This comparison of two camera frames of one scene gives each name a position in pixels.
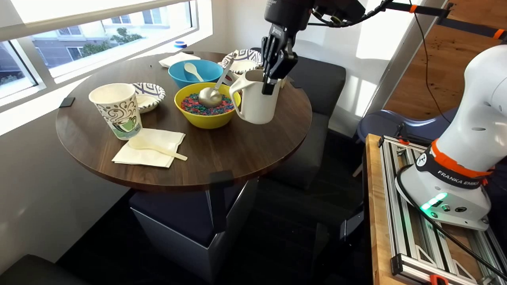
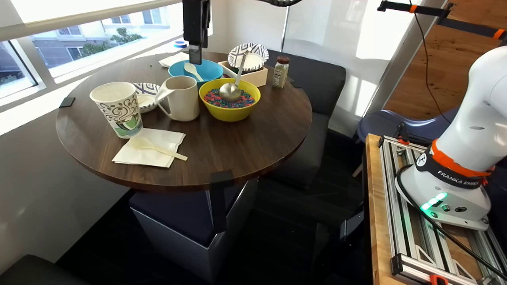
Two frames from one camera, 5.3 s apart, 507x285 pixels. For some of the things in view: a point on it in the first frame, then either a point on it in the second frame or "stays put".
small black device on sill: (66, 102) stays put
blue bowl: (206, 69) stays put
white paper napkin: (150, 147) stays put
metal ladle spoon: (211, 95) -> (231, 90)
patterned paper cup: (119, 107) stays put
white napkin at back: (176, 57) stays put
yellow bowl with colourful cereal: (206, 104) -> (228, 98)
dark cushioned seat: (323, 82) stays put
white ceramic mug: (256, 107) -> (182, 91)
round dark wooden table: (187, 125) stays put
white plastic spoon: (191, 68) stays put
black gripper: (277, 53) -> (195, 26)
